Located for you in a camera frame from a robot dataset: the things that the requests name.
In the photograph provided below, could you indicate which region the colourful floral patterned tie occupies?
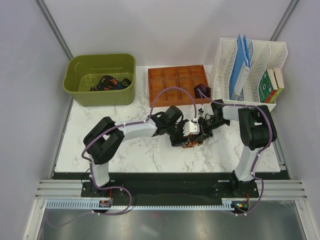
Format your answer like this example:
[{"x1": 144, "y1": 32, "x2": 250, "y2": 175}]
[{"x1": 181, "y1": 134, "x2": 207, "y2": 148}]

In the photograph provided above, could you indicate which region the blue folder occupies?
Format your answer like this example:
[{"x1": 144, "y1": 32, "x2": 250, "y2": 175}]
[{"x1": 229, "y1": 34, "x2": 254, "y2": 101}]

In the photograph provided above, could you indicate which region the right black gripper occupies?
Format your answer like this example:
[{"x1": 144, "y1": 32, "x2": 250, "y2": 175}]
[{"x1": 192, "y1": 116, "x2": 229, "y2": 143}]

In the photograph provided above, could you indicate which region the aluminium frame rail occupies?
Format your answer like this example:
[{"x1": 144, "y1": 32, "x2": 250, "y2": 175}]
[{"x1": 23, "y1": 179, "x2": 314, "y2": 240}]

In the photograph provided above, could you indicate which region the green book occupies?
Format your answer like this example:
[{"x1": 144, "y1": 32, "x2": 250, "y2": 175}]
[{"x1": 258, "y1": 69, "x2": 284, "y2": 104}]

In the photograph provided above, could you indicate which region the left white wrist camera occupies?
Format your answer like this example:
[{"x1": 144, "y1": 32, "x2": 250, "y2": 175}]
[{"x1": 183, "y1": 121, "x2": 200, "y2": 136}]

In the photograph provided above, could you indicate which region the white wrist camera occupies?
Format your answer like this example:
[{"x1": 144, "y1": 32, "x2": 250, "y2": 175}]
[
  {"x1": 198, "y1": 106, "x2": 207, "y2": 119},
  {"x1": 183, "y1": 121, "x2": 200, "y2": 136}
]

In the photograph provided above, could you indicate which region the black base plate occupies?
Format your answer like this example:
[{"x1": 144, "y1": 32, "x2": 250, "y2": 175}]
[{"x1": 81, "y1": 173, "x2": 259, "y2": 206}]

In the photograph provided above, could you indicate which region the orange compartment tray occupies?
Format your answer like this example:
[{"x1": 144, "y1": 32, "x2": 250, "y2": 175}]
[{"x1": 148, "y1": 65, "x2": 209, "y2": 107}]

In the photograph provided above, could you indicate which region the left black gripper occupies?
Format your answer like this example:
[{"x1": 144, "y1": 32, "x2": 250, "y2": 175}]
[{"x1": 166, "y1": 119, "x2": 191, "y2": 148}]

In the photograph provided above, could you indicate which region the white slotted cable duct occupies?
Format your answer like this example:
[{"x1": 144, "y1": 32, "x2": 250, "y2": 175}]
[{"x1": 45, "y1": 198, "x2": 248, "y2": 211}]

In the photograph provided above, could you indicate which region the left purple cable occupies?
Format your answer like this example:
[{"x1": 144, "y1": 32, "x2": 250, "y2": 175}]
[{"x1": 46, "y1": 86, "x2": 200, "y2": 228}]

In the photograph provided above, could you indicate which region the white booklet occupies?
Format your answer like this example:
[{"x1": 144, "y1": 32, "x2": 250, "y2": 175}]
[{"x1": 233, "y1": 62, "x2": 250, "y2": 96}]

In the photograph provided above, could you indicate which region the beige paperback book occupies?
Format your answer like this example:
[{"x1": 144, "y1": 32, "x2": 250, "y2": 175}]
[{"x1": 273, "y1": 68, "x2": 285, "y2": 89}]

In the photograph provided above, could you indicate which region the white plastic file organizer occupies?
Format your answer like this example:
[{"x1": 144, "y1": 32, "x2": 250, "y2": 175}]
[{"x1": 210, "y1": 38, "x2": 288, "y2": 106}]

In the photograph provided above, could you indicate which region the olive green plastic bin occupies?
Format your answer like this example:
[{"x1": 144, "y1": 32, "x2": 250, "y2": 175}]
[{"x1": 63, "y1": 53, "x2": 136, "y2": 107}]

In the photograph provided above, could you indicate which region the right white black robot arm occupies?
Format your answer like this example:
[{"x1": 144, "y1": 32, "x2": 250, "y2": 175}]
[{"x1": 198, "y1": 99, "x2": 277, "y2": 197}]

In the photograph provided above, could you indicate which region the dark blue orange tie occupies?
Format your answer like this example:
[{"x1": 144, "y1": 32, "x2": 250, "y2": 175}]
[{"x1": 90, "y1": 75, "x2": 132, "y2": 91}]

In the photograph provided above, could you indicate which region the rolled dark red tie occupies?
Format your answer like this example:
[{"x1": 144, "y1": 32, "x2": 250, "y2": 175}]
[{"x1": 193, "y1": 83, "x2": 211, "y2": 99}]

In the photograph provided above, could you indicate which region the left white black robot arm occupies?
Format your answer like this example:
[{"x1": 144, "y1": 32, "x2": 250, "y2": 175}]
[{"x1": 81, "y1": 105, "x2": 189, "y2": 197}]

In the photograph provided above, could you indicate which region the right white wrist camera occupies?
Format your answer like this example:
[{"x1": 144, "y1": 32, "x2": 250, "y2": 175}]
[{"x1": 198, "y1": 106, "x2": 207, "y2": 119}]

